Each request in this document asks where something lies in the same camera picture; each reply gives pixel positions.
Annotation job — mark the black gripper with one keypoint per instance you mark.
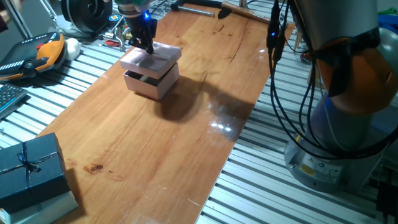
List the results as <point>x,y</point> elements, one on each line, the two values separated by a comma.
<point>140,28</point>

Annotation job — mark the white gift box lid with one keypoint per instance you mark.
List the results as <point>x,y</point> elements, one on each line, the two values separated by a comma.
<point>161,59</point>

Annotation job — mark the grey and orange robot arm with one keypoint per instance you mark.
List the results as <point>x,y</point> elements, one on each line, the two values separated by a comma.
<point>342,31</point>

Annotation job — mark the open pink box base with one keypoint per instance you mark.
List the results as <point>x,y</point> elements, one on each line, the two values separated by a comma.
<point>161,87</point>

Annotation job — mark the dark blue ribboned gift box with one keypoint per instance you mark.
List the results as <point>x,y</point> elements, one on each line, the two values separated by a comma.
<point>34,174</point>

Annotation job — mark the pale flat gift box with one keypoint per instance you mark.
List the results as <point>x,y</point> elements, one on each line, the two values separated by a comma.
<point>46,211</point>

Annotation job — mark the round blue badge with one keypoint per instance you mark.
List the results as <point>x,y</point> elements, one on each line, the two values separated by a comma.
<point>114,18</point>

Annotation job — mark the white rounded object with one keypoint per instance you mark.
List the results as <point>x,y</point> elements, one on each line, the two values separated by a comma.
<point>73,49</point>

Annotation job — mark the black filament spool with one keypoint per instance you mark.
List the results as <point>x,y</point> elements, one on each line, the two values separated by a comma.
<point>77,14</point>

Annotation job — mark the glossy wooden board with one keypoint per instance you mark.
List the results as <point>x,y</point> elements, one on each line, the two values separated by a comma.
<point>140,140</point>

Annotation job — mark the orange and black teach pendant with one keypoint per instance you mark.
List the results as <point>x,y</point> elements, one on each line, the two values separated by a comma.
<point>28,59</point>

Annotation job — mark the grey metal stand leg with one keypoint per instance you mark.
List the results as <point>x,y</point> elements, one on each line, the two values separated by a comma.
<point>18,20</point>

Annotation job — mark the black computer keyboard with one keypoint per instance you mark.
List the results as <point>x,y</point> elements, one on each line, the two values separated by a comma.
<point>9,96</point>

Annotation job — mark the blue plastic bag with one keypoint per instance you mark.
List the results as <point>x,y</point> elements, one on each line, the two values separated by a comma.
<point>388,23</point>

